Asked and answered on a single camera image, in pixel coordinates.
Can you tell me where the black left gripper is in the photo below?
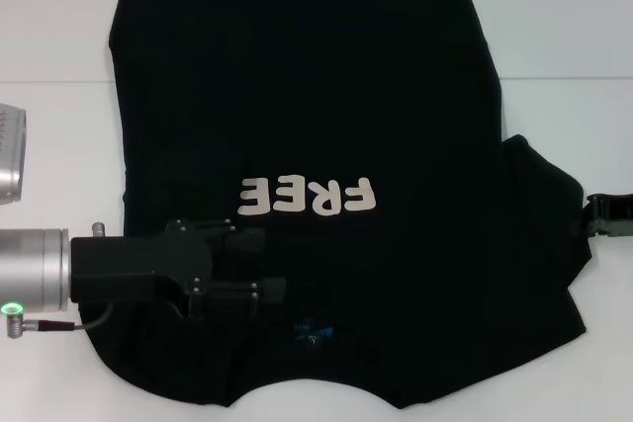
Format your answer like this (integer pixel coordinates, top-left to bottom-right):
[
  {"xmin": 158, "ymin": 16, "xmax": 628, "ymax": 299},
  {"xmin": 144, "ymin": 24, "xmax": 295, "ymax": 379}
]
[{"xmin": 68, "ymin": 216, "xmax": 289, "ymax": 319}]

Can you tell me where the black shirt with FREE print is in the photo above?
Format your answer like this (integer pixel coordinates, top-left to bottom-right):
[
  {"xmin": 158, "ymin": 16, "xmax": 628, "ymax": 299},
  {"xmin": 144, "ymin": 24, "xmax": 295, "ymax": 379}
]
[{"xmin": 78, "ymin": 0, "xmax": 597, "ymax": 411}]

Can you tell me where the grey cable with silver plug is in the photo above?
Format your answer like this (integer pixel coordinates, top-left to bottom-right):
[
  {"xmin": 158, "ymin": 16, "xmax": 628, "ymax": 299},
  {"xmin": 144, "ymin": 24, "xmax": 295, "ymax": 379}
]
[{"xmin": 4, "ymin": 301, "xmax": 123, "ymax": 340}]

